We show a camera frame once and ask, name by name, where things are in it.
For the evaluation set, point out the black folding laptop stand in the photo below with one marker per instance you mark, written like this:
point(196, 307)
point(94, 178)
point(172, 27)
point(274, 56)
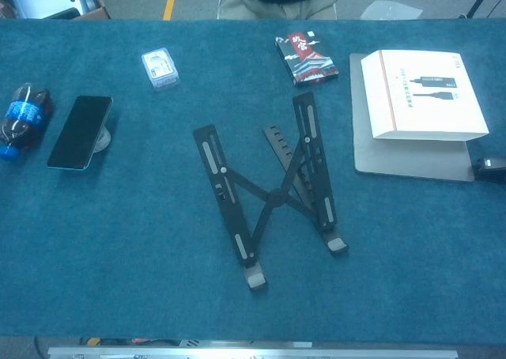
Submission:
point(276, 196)

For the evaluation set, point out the black red playing card box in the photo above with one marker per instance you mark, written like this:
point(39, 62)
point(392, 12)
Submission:
point(310, 60)

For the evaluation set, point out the clear plastic card case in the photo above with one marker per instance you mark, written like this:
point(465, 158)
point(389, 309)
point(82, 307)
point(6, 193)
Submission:
point(159, 68)

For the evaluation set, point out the round white phone holder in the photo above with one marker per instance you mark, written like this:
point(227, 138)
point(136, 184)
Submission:
point(104, 139)

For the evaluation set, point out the teal felt table cloth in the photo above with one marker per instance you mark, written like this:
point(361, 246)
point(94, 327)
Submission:
point(118, 256)

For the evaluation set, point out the seated person in beige trousers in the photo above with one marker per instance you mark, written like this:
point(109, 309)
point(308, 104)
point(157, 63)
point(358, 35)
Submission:
point(276, 3)

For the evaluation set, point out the black smartphone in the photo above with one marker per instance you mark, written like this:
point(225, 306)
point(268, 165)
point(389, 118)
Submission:
point(79, 131)

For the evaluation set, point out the translucent plastic sheet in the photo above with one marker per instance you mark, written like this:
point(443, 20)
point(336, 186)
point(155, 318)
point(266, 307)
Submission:
point(389, 10)

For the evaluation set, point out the yellow plastic part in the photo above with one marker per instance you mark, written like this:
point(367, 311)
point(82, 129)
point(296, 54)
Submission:
point(93, 341)

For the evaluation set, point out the cola bottle with blue label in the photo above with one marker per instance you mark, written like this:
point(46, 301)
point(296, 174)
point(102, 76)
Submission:
point(23, 114)

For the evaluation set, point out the black power adapter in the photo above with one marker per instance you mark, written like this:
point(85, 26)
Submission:
point(492, 169)

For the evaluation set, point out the aluminium profile rail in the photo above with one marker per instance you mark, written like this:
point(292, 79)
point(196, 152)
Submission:
point(253, 353)

